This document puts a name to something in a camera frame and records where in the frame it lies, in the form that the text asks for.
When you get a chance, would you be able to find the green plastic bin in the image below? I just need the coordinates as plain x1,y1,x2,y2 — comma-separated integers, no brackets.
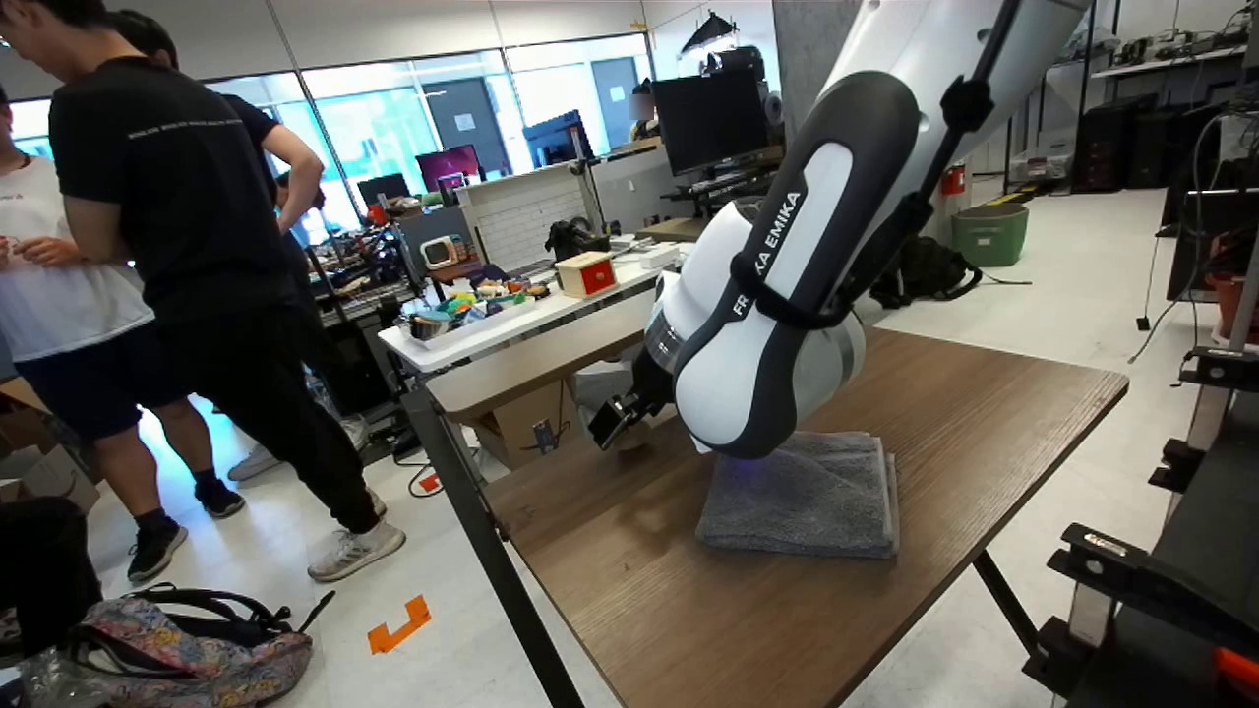
949,196,1035,272

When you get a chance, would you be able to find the large black monitor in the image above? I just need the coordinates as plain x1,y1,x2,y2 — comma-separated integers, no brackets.
650,69,780,182

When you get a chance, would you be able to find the person in white shirt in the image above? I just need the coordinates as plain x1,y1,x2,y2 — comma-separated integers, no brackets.
0,83,252,589

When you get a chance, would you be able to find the person in black t-shirt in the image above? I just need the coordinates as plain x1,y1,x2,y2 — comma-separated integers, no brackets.
0,0,409,588

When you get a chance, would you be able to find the purple screen monitor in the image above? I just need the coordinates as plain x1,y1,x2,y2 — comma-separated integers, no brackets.
412,141,486,200

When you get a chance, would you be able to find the grey towel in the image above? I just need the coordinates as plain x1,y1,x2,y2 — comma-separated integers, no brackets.
694,429,906,566

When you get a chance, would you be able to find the orange floor marker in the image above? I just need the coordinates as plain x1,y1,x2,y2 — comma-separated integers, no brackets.
367,593,438,656

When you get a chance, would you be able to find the black bag with straps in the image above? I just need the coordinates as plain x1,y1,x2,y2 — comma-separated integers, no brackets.
871,234,983,311

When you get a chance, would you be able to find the colourful patterned backpack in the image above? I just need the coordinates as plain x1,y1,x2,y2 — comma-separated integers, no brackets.
23,581,338,708

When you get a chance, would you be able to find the plain black bag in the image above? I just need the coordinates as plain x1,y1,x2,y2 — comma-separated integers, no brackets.
0,498,105,654

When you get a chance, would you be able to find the seated person in office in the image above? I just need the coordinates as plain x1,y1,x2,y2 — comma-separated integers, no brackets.
627,77,663,141

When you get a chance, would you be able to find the black table frame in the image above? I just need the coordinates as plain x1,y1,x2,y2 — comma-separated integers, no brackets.
397,374,1094,708

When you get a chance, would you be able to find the black robot stand frame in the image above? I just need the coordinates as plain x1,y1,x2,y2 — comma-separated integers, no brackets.
1020,340,1259,708

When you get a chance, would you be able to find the person in dark shirt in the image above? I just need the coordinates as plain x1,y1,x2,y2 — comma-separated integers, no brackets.
110,9,330,241

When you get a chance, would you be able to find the red and white box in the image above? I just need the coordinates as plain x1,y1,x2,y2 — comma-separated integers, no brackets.
553,247,621,302

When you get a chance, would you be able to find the metal shelf rack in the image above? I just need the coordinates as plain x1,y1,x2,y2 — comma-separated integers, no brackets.
1086,0,1259,200

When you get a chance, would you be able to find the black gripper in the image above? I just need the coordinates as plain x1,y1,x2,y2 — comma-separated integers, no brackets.
586,389,650,456

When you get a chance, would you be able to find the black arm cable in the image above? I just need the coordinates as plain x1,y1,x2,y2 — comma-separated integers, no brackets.
732,0,1029,332

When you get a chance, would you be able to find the small black desk bag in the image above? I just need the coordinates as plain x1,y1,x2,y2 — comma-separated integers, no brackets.
541,212,614,264

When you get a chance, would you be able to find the cardboard box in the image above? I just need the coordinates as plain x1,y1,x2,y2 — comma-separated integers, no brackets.
473,374,583,474

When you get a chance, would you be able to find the blue screen monitor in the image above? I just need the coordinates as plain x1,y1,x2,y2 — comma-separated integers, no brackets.
519,106,596,174

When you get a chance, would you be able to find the white cluttered desk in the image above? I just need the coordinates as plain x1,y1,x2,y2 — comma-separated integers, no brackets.
375,241,701,377

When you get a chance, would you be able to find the white desk partition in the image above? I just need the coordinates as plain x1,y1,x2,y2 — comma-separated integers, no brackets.
459,162,603,272

